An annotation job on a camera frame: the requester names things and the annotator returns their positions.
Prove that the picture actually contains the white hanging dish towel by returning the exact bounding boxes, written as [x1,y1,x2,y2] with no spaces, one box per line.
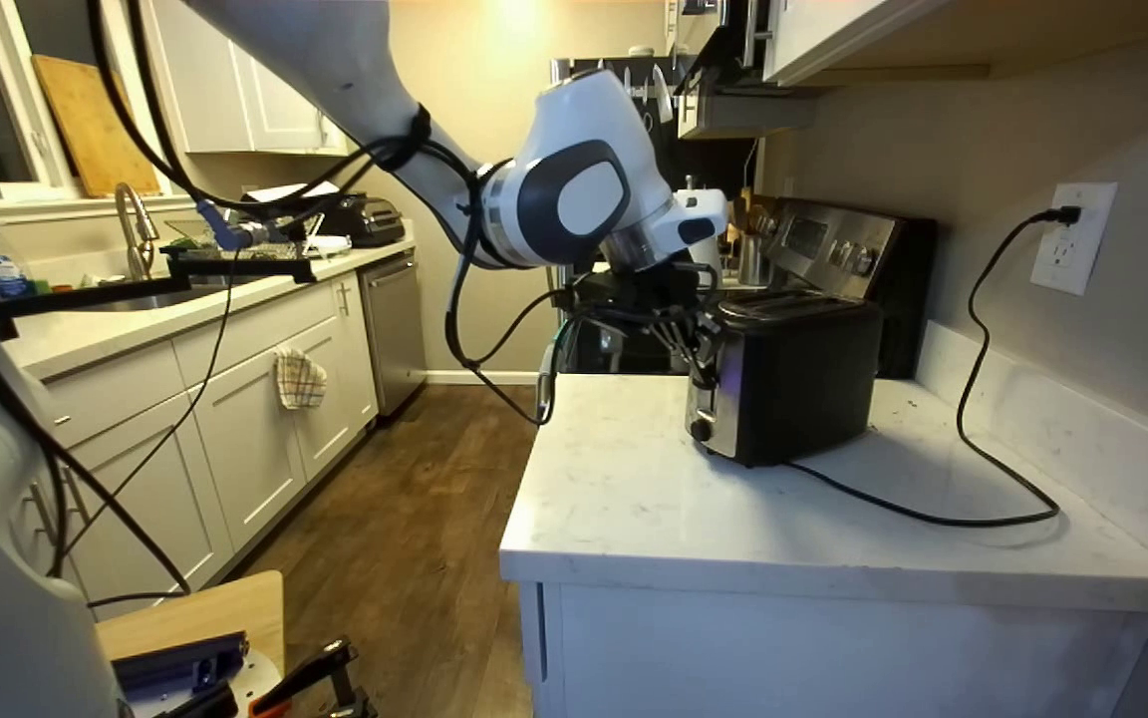
[270,343,331,419]

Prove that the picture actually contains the white rounded machine housing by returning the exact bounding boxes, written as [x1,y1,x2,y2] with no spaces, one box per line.
[0,368,122,718]

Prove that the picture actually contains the grey range hood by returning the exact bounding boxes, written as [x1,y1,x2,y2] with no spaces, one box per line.
[662,0,820,144]

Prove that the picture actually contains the stainless steel stove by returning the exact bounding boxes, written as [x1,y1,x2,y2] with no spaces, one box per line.
[720,194,943,384]

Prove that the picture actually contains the white kitchen cabinets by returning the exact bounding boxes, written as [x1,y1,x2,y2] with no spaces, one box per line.
[146,0,357,159]
[8,272,388,610]

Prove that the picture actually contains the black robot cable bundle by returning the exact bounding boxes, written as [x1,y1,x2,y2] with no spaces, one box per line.
[81,0,581,431]

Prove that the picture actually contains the white upper cabinet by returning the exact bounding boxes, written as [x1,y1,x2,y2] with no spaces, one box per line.
[757,0,1148,92]

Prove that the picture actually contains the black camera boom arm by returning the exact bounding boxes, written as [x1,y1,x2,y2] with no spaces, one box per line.
[0,251,319,320]

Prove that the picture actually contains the black toaster power cord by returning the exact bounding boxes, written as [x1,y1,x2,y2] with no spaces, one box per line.
[786,203,1083,529]

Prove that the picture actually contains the blue cable strap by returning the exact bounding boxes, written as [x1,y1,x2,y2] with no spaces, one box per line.
[194,194,258,255]

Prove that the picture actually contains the black round stack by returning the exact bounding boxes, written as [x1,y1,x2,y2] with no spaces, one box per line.
[348,194,412,251]

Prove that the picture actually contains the white wall outlet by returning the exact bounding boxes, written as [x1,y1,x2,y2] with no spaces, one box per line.
[1028,181,1120,298]

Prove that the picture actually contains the black box with white top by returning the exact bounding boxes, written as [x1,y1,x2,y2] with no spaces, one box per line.
[244,175,367,246]

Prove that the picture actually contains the stainless steel dishwasher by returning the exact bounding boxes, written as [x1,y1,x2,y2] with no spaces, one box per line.
[353,251,430,423]

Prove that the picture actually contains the blue flat item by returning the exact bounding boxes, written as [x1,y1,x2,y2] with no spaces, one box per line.
[111,629,254,710]

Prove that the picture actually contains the wooden cutting board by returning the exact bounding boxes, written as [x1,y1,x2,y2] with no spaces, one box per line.
[32,52,166,203]

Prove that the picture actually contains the white upper kitchen cabinets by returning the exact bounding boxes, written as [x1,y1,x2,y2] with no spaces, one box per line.
[146,0,357,159]

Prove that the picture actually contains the white island cabinet base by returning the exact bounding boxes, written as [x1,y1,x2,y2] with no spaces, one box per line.
[509,572,1148,718]

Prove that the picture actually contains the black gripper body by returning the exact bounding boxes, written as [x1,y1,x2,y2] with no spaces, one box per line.
[619,255,727,331]

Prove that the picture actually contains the white lower kitchen cabinets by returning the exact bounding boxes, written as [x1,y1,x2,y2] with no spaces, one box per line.
[8,272,388,610]

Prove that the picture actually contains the blue bottle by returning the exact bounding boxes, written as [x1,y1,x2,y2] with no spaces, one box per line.
[0,251,36,303]

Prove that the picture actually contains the black loose cables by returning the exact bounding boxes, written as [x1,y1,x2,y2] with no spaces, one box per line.
[0,242,240,598]

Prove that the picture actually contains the red and black tool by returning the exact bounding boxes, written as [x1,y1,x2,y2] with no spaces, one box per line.
[248,638,383,718]

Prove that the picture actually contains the wooden stool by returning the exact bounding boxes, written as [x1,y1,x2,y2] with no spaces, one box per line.
[92,565,291,718]

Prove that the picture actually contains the black and silver toaster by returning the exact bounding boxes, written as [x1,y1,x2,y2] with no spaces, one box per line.
[680,291,889,469]

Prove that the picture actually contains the metal kitchen faucet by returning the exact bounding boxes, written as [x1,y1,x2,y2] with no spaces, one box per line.
[111,181,163,282]

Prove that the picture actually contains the white window frame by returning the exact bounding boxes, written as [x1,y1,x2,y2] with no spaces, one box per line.
[0,0,207,233]

